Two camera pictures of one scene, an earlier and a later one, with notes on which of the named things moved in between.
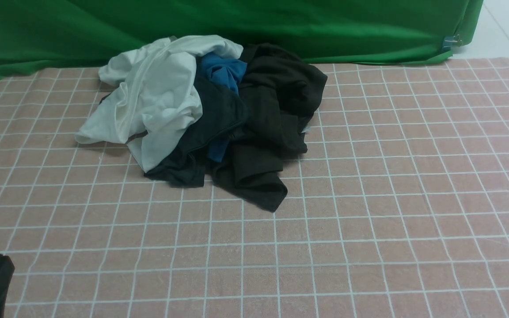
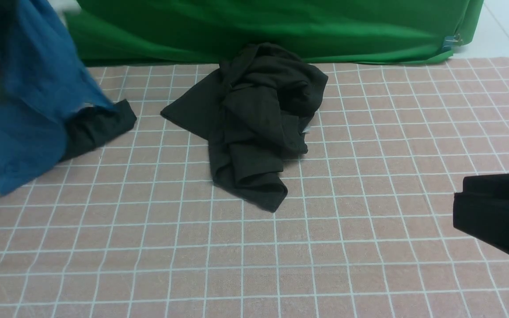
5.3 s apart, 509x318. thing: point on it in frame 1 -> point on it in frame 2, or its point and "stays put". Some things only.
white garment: (152, 95) -> (61, 6)
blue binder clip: (451, 41) stays put
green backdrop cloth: (13, 37) stays put
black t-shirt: (280, 92) stays put
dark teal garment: (224, 114) -> (88, 127)
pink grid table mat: (416, 197) stays put
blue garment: (215, 66) -> (27, 85)
